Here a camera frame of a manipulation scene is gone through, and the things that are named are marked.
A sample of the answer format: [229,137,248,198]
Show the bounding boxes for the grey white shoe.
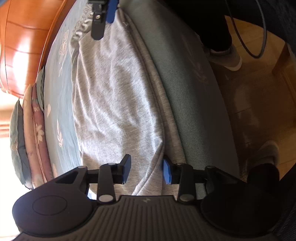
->
[203,44,243,72]

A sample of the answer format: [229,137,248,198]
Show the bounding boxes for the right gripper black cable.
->
[230,0,269,59]

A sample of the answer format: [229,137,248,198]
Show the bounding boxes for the grey sweatpants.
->
[69,4,185,196]

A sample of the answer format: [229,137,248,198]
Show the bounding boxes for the orange wooden headboard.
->
[1,0,75,98]

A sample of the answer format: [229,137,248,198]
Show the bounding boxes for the blue floral bed sheet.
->
[44,1,239,177]

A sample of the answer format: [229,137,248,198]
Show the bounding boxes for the pink floral folded quilt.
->
[23,85,54,188]

